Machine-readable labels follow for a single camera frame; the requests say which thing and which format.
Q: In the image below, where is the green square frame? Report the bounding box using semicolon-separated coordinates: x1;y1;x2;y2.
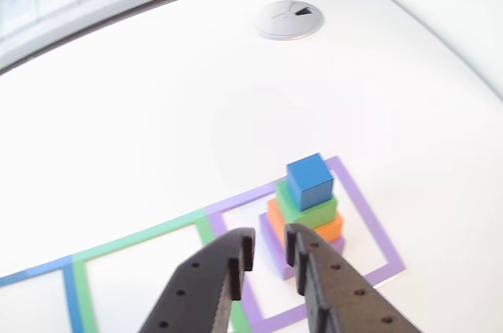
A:
72;208;251;333

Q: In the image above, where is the green square block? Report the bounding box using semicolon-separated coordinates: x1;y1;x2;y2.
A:
275;179;340;229

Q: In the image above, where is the small blue cube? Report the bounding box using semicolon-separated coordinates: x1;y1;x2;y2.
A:
286;153;336;211

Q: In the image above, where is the orange square block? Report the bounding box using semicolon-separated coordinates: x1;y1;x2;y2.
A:
266;198;346;250

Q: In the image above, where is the purple square block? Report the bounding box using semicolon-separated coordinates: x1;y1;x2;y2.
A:
258;212;347;281

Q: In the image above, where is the round silver cable grommet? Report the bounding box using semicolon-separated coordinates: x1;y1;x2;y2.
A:
253;0;326;42

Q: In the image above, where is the blue square frame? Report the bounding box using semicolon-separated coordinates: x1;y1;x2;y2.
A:
0;255;86;333

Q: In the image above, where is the purple square frame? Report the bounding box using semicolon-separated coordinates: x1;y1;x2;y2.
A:
207;155;407;333

